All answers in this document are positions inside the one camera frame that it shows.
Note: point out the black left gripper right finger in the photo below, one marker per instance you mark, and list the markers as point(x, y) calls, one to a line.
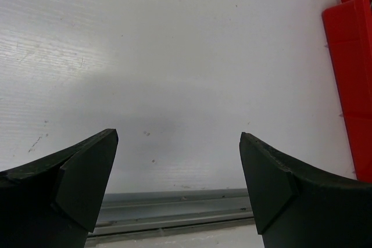
point(297, 205)

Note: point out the aluminium table frame rail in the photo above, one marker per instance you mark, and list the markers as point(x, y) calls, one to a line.
point(135, 212)

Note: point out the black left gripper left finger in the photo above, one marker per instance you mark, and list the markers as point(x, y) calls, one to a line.
point(55, 201)

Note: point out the red plastic bin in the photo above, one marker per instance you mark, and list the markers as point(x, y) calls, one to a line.
point(347, 28)

